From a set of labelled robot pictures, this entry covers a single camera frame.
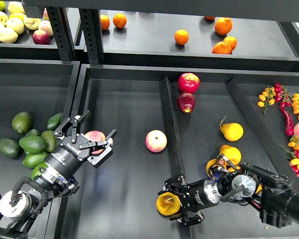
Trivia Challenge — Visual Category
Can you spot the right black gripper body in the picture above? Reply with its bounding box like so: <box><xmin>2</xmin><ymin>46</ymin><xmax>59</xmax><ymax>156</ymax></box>
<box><xmin>180</xmin><ymin>179</ymin><xmax>221</xmax><ymax>212</ymax></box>

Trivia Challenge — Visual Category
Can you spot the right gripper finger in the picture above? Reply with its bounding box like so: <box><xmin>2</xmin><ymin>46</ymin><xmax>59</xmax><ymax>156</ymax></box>
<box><xmin>157</xmin><ymin>175</ymin><xmax>187</xmax><ymax>197</ymax></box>
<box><xmin>169</xmin><ymin>206</ymin><xmax>204</xmax><ymax>226</ymax></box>

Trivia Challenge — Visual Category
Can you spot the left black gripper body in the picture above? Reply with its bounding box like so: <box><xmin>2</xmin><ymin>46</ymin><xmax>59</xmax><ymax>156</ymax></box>
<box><xmin>45</xmin><ymin>134</ymin><xmax>91</xmax><ymax>179</ymax></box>

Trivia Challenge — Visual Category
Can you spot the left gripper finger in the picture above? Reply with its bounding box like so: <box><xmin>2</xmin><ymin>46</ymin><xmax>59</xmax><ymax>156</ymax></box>
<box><xmin>79</xmin><ymin>129</ymin><xmax>117</xmax><ymax>168</ymax></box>
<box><xmin>54</xmin><ymin>110</ymin><xmax>91</xmax><ymax>147</ymax></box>

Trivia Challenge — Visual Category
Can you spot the yellow pear with stem up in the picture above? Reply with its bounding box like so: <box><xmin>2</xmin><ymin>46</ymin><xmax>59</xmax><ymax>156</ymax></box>
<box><xmin>156</xmin><ymin>192</ymin><xmax>181</xmax><ymax>216</ymax></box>

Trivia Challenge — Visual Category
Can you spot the dark green avocado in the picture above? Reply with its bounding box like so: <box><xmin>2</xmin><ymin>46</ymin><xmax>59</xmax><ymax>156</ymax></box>
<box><xmin>18</xmin><ymin>135</ymin><xmax>48</xmax><ymax>153</ymax></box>

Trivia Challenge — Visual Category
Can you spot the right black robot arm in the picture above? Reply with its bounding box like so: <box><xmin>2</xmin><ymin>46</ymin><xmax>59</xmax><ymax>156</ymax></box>
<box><xmin>156</xmin><ymin>154</ymin><xmax>299</xmax><ymax>228</ymax></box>

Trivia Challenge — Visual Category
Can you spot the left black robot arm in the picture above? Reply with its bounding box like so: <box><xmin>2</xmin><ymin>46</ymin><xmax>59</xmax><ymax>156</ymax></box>
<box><xmin>0</xmin><ymin>111</ymin><xmax>117</xmax><ymax>239</ymax></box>

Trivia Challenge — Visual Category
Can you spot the green avocado right of pile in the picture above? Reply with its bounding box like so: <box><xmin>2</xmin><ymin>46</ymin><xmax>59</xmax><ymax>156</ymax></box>
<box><xmin>40</xmin><ymin>130</ymin><xmax>57</xmax><ymax>152</ymax></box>

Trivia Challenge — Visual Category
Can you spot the green avocado middle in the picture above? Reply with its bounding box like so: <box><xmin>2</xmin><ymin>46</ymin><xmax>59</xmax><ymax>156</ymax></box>
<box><xmin>25</xmin><ymin>128</ymin><xmax>41</xmax><ymax>137</ymax></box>

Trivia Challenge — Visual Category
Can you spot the bright green avocado lowest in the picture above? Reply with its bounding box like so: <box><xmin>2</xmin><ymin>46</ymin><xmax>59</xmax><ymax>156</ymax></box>
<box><xmin>30</xmin><ymin>162</ymin><xmax>48</xmax><ymax>180</ymax></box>

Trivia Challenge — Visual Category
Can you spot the bright green avocado centre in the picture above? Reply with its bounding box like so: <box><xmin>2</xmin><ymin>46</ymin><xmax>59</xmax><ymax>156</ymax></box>
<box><xmin>23</xmin><ymin>151</ymin><xmax>48</xmax><ymax>168</ymax></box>

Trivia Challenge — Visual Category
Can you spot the yellow pear left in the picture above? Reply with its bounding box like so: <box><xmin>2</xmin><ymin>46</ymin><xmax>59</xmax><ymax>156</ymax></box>
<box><xmin>206</xmin><ymin>159</ymin><xmax>220</xmax><ymax>181</ymax></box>

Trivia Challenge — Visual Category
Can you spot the dark avocado far left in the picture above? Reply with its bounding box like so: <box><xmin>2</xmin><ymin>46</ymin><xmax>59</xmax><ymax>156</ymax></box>
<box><xmin>0</xmin><ymin>138</ymin><xmax>21</xmax><ymax>158</ymax></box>

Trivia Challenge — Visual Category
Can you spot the yellow pear middle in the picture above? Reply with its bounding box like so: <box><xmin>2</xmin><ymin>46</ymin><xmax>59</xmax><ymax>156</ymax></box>
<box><xmin>219</xmin><ymin>144</ymin><xmax>242</xmax><ymax>165</ymax></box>

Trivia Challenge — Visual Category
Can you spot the yellow pear lower right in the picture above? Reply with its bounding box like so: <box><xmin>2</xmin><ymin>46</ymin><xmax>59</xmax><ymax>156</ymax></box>
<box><xmin>255</xmin><ymin>184</ymin><xmax>262</xmax><ymax>194</ymax></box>

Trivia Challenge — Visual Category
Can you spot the yellow pear upper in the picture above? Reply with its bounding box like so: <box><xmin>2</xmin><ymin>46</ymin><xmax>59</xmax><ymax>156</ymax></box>
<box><xmin>219</xmin><ymin>116</ymin><xmax>244</xmax><ymax>141</ymax></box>

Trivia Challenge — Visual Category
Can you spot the pink apple left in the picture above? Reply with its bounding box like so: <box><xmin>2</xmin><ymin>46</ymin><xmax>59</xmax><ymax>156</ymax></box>
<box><xmin>85</xmin><ymin>130</ymin><xmax>106</xmax><ymax>142</ymax></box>

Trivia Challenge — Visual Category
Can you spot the black tray divider left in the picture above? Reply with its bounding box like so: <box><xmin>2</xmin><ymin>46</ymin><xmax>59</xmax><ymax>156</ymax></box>
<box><xmin>159</xmin><ymin>75</ymin><xmax>196</xmax><ymax>239</ymax></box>

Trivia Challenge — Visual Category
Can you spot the black tray divider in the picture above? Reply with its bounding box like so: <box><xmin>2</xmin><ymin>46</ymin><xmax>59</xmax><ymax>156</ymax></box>
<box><xmin>226</xmin><ymin>78</ymin><xmax>299</xmax><ymax>191</ymax></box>
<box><xmin>159</xmin><ymin>75</ymin><xmax>196</xmax><ymax>239</ymax></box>

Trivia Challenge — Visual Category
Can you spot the black left tray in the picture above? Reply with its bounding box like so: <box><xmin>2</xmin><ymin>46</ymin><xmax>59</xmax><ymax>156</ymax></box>
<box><xmin>0</xmin><ymin>58</ymin><xmax>81</xmax><ymax>239</ymax></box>

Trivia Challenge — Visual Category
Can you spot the black tray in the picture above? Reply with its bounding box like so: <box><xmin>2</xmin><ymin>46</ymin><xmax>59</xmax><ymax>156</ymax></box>
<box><xmin>0</xmin><ymin>58</ymin><xmax>81</xmax><ymax>239</ymax></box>
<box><xmin>59</xmin><ymin>65</ymin><xmax>299</xmax><ymax>239</ymax></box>

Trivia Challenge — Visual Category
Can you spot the pink apple centre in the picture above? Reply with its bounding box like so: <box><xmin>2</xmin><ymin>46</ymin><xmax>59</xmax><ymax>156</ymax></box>
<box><xmin>145</xmin><ymin>130</ymin><xmax>167</xmax><ymax>153</ymax></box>

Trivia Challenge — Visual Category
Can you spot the black centre tray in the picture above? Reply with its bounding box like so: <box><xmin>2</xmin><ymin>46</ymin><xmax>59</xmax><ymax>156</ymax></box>
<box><xmin>59</xmin><ymin>65</ymin><xmax>299</xmax><ymax>239</ymax></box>

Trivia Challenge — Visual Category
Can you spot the dark red apple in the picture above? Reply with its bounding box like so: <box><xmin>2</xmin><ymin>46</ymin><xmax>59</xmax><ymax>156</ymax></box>
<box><xmin>177</xmin><ymin>93</ymin><xmax>196</xmax><ymax>114</ymax></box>

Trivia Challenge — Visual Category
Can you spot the black upper shelf left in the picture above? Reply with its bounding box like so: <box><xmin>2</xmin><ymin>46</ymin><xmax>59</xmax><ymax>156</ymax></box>
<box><xmin>0</xmin><ymin>6</ymin><xmax>82</xmax><ymax>60</ymax></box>

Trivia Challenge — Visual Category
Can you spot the red apple on shelf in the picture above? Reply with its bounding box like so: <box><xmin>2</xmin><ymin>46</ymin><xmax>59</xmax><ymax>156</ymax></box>
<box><xmin>32</xmin><ymin>29</ymin><xmax>50</xmax><ymax>45</ymax></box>

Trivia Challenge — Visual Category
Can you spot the black tray divider right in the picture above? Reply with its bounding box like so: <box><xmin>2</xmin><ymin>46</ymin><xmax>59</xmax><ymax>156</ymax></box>
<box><xmin>226</xmin><ymin>78</ymin><xmax>299</xmax><ymax>191</ymax></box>

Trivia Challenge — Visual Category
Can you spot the bright red apple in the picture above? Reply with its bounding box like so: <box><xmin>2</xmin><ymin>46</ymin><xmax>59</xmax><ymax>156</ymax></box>
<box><xmin>178</xmin><ymin>73</ymin><xmax>200</xmax><ymax>94</ymax></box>

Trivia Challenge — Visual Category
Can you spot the mixed cherry tomato bunch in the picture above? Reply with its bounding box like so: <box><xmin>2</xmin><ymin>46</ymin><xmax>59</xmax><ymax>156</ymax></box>
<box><xmin>280</xmin><ymin>135</ymin><xmax>299</xmax><ymax>179</ymax></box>

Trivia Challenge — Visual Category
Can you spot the pale pink apple on shelf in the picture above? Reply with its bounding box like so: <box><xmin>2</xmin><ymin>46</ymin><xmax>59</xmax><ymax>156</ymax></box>
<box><xmin>38</xmin><ymin>20</ymin><xmax>53</xmax><ymax>37</ymax></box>

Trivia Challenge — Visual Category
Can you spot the yellow apple front left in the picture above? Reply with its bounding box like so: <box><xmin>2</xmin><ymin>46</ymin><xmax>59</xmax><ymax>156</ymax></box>
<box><xmin>0</xmin><ymin>27</ymin><xmax>18</xmax><ymax>43</ymax></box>

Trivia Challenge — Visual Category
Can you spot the yellow apple with stem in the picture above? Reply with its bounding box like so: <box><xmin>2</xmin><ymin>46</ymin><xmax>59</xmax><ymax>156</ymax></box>
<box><xmin>23</xmin><ymin>15</ymin><xmax>41</xmax><ymax>30</ymax></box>

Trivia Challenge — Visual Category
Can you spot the red chili pepper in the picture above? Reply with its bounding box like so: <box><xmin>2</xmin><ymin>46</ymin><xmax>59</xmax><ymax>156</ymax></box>
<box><xmin>279</xmin><ymin>102</ymin><xmax>294</xmax><ymax>136</ymax></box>

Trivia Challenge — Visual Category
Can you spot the yellow apple middle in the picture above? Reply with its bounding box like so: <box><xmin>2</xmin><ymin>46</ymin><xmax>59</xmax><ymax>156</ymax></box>
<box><xmin>5</xmin><ymin>18</ymin><xmax>25</xmax><ymax>35</ymax></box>

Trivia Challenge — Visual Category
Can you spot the orange on shelf left edge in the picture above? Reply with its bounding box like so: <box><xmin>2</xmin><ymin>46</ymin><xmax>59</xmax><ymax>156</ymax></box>
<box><xmin>100</xmin><ymin>14</ymin><xmax>110</xmax><ymax>31</ymax></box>

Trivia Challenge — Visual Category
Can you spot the green avocado by tray wall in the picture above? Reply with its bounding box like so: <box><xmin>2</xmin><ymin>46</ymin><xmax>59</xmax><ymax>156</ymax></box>
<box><xmin>46</xmin><ymin>112</ymin><xmax>63</xmax><ymax>130</ymax></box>

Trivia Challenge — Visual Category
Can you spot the black shelf post left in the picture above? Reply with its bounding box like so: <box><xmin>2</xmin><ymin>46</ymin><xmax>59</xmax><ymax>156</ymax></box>
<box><xmin>46</xmin><ymin>6</ymin><xmax>76</xmax><ymax>61</ymax></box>

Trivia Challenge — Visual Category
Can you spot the black shelf post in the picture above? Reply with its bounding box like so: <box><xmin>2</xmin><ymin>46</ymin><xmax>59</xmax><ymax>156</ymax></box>
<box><xmin>79</xmin><ymin>8</ymin><xmax>105</xmax><ymax>65</ymax></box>
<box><xmin>46</xmin><ymin>6</ymin><xmax>76</xmax><ymax>61</ymax></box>

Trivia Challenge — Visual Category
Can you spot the black shelf post right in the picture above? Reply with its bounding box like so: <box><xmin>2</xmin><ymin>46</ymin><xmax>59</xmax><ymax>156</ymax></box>
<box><xmin>79</xmin><ymin>8</ymin><xmax>105</xmax><ymax>65</ymax></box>

